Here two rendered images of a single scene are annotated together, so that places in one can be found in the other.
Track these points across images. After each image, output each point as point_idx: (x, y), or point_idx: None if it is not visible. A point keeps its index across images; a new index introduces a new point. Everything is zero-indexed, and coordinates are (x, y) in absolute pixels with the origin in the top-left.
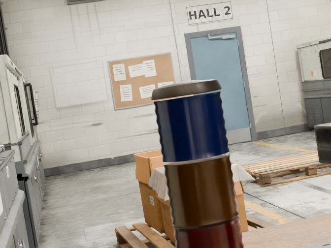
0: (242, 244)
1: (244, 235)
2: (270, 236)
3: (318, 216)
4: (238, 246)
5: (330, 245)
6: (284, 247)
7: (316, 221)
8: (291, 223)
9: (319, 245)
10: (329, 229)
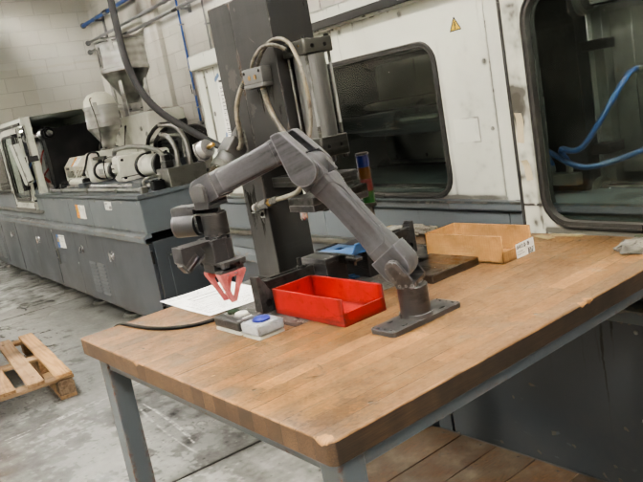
0: None
1: (544, 314)
2: (514, 317)
3: (498, 346)
4: None
5: (437, 307)
6: (481, 309)
7: (492, 339)
8: (517, 333)
9: (446, 306)
10: (464, 331)
